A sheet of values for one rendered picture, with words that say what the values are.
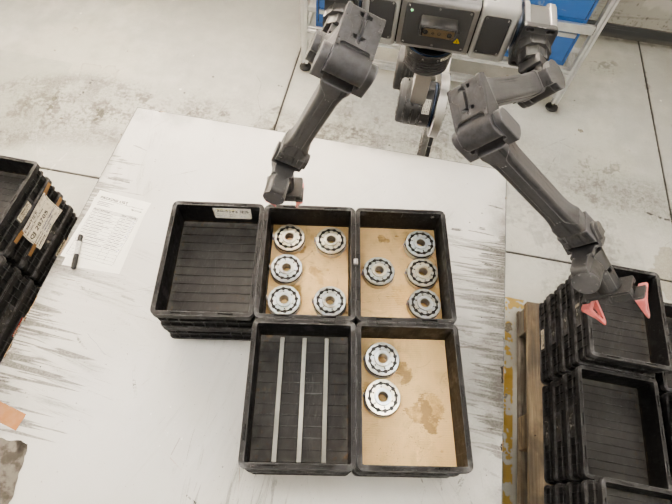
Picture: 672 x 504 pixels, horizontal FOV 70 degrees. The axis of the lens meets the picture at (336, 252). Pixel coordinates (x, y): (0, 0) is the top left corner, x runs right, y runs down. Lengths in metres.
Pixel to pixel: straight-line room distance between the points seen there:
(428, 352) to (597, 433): 0.87
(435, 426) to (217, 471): 0.65
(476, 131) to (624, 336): 1.43
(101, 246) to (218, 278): 0.51
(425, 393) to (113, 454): 0.94
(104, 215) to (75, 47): 2.11
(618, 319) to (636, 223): 1.10
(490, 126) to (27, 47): 3.52
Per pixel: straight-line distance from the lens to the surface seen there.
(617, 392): 2.26
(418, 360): 1.51
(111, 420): 1.69
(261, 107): 3.22
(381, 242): 1.65
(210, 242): 1.67
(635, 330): 2.26
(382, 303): 1.55
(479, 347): 1.72
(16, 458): 1.77
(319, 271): 1.59
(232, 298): 1.57
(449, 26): 1.35
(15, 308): 2.49
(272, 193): 1.23
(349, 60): 0.90
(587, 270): 1.16
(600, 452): 2.16
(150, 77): 3.55
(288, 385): 1.46
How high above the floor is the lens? 2.25
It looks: 61 degrees down
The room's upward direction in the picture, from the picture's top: 5 degrees clockwise
